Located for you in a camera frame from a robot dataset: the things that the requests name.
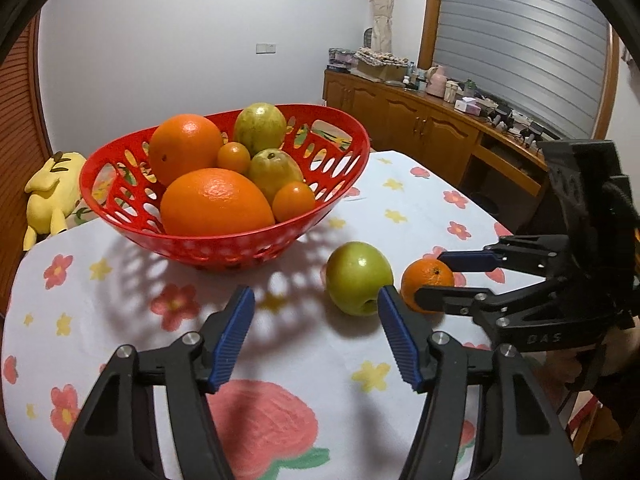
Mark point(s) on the white floral tablecloth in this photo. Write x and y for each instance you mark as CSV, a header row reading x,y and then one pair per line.
x,y
300,370

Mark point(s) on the white tissue box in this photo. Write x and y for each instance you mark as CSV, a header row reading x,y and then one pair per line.
x,y
468,105

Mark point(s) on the yellow-green speckled fruit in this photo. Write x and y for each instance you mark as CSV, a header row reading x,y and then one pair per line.
x,y
260,127
275,172

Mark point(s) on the pink jug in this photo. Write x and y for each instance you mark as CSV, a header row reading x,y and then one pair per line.
x,y
436,82

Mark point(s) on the stacked small storage boxes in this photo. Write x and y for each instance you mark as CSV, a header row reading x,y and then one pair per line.
x,y
342,60

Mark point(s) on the beige curtain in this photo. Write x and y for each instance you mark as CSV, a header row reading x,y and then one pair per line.
x,y
382,0

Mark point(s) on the green apple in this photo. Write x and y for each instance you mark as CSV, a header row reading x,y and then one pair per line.
x,y
359,277

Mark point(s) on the colourful floral blanket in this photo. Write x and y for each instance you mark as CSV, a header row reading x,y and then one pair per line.
x,y
82,215

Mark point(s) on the person's right hand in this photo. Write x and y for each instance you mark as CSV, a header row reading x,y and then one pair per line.
x,y
567,367

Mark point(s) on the yellow plush toy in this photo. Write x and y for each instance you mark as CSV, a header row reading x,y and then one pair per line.
x,y
50,190

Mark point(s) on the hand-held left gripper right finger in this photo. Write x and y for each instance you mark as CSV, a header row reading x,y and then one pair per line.
x,y
400,340

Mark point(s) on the rough small tangerine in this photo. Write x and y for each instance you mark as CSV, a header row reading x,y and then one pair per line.
x,y
425,280

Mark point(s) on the cluster of small dark gadgets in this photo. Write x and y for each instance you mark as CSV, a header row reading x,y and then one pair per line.
x,y
515,125

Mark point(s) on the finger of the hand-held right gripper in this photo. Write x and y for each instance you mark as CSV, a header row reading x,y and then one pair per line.
x,y
445,299
470,261

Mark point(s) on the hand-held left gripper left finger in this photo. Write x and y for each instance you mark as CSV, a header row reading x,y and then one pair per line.
x,y
230,335

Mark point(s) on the cardboard box with patterned cloth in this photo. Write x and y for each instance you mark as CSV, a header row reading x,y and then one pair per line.
x,y
382,65

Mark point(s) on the round orange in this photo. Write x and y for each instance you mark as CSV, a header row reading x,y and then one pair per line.
x,y
185,147

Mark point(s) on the red perforated plastic basket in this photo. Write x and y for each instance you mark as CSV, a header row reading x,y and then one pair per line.
x,y
225,247

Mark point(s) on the wooden louvered door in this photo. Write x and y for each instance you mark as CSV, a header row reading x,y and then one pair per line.
x,y
20,135

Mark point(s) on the white cup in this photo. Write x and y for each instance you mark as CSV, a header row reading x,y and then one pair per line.
x,y
452,91

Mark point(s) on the white wall socket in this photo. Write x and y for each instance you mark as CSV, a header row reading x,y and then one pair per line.
x,y
266,48

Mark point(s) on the large oval orange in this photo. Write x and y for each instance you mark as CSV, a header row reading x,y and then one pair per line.
x,y
217,202

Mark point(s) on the wooden sideboard cabinet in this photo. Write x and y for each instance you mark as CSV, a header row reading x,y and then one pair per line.
x,y
400,120

